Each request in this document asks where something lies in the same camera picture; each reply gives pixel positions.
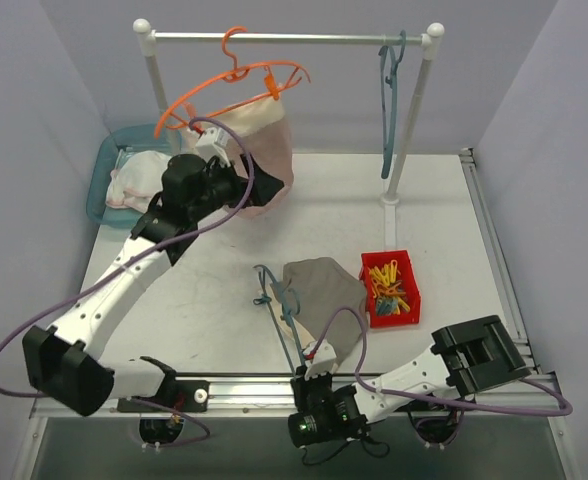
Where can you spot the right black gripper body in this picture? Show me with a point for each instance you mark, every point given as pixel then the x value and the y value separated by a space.
pixel 307 382

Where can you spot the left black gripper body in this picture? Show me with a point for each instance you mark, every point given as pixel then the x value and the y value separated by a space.
pixel 246 181

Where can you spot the white pink-trimmed underwear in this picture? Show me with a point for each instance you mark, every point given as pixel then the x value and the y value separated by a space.
pixel 133 185

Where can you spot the grey beige underwear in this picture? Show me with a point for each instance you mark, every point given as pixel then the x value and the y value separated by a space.
pixel 312 293

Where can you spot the blue hanger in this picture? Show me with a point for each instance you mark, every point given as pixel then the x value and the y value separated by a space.
pixel 389 62
pixel 279 310

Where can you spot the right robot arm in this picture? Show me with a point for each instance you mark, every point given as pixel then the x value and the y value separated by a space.
pixel 464 359

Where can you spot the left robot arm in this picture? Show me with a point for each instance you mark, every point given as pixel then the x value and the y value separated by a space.
pixel 62 360

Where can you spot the beige brown underwear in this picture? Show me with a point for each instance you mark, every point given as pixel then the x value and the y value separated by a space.
pixel 263 127

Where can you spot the teal plastic basin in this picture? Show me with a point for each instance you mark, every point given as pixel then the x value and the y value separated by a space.
pixel 114 152

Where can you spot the red plastic bin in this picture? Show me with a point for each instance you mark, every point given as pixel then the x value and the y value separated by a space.
pixel 372 259

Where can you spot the colourful clothespins pile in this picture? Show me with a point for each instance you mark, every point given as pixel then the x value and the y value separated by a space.
pixel 390 297

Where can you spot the white clothes rack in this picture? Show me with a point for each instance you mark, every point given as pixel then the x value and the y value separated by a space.
pixel 428 41

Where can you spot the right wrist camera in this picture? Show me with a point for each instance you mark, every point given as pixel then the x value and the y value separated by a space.
pixel 320 360

